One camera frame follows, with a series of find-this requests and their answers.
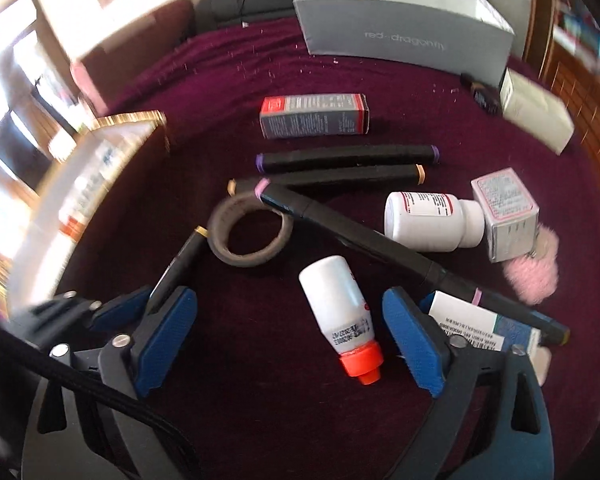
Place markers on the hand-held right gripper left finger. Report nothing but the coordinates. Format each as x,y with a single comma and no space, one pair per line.
167,340

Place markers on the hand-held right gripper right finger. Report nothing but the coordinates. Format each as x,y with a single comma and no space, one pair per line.
415,345

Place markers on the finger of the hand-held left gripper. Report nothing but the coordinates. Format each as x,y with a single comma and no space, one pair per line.
122,306

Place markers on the black marker gold cap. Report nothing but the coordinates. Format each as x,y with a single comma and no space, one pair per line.
177,265

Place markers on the white bottle orange cap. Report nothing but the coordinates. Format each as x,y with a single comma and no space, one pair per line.
337,305

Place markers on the gold-edged box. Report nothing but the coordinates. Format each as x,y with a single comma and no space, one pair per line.
75,195

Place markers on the white pill bottle red label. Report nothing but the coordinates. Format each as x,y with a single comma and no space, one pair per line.
425,222

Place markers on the small white box red border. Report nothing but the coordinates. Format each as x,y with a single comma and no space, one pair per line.
510,215

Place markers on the white and teal box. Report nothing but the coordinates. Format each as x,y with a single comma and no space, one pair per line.
475,325

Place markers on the grey tape roll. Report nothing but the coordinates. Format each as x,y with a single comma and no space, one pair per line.
220,240

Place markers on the black marker dark cap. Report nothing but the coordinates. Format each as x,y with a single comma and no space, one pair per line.
525,317

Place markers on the black marker pink caps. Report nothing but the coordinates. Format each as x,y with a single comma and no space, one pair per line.
365,242

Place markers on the pink plush toy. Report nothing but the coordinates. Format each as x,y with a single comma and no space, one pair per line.
532,275

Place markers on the black marker orange caps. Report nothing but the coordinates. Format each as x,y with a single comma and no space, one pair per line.
350,176

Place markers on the black marker purple caps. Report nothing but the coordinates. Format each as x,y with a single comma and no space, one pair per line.
350,156

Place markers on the burgundy bed blanket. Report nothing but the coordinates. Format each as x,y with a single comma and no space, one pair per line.
205,110

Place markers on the wooden framed window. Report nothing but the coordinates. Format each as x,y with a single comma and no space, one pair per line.
15,110

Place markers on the red and grey medicine box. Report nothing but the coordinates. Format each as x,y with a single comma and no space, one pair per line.
312,117

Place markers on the small dark bottle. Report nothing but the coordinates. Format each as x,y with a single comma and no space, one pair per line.
482,95

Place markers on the brown headboard cushion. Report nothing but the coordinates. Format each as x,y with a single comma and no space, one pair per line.
130,45

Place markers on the plain white carton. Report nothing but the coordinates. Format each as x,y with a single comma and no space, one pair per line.
535,110

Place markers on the grey shoe box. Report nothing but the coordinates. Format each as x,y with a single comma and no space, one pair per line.
405,30

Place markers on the black headboard cushion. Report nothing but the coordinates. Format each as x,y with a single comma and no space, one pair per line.
230,7

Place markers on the wooden cabinet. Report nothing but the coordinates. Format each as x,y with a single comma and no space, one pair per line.
580,50

